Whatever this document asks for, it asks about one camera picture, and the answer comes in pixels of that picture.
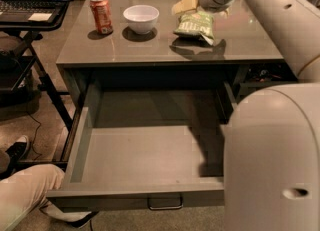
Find yellow sticky note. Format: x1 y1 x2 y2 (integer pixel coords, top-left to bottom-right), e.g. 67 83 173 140
28 13 51 22

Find green jalapeno chip bag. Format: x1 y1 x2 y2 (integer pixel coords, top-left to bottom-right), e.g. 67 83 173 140
173 11 215 45

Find orange soda can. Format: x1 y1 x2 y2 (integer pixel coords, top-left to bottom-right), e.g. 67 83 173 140
90 0 113 35

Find grey drawer cabinet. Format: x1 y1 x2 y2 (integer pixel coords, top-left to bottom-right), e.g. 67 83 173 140
55 0 299 163

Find person's leg beige trousers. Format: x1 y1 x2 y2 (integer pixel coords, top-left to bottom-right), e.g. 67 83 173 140
0 152 95 231

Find black cable on floor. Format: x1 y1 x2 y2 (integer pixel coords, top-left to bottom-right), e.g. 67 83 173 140
24 88 44 161

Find black sneaker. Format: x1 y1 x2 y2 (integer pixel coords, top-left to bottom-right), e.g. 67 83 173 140
0 135 30 179

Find open grey top drawer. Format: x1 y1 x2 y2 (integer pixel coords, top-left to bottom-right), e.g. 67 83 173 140
47 83 224 212

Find white ceramic bowl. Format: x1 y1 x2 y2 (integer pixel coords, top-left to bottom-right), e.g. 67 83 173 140
123 5 159 34

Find black laptop stand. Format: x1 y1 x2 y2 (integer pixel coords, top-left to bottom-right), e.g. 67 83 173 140
0 3 73 170

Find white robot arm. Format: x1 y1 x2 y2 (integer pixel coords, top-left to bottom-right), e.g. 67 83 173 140
198 0 320 231

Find metal drawer handle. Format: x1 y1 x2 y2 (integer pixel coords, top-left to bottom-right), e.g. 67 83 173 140
147 194 184 211

